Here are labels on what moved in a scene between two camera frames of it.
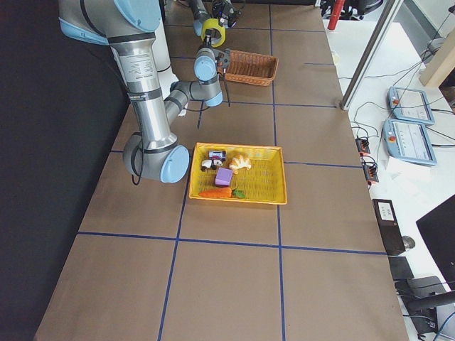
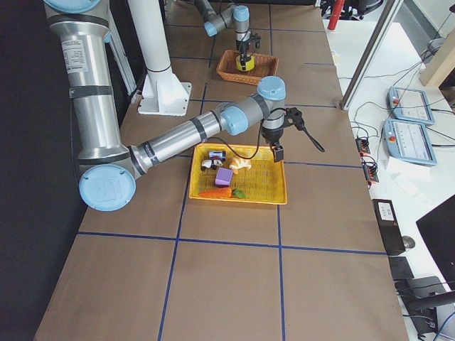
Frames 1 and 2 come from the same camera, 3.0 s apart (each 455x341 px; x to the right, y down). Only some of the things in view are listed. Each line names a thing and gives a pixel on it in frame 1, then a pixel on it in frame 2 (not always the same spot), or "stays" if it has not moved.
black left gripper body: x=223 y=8 -> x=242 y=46
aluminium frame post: x=365 y=66 stays
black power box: x=389 y=225 stays
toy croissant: x=240 y=161 stays
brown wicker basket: x=252 y=68 stays
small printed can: x=217 y=155 stays
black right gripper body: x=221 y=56 -> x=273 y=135
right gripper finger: x=207 y=40 -> x=279 y=153
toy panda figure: x=210 y=163 stays
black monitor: x=438 y=227 stays
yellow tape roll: x=214 y=23 -> x=249 y=65
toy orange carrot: x=222 y=193 stays
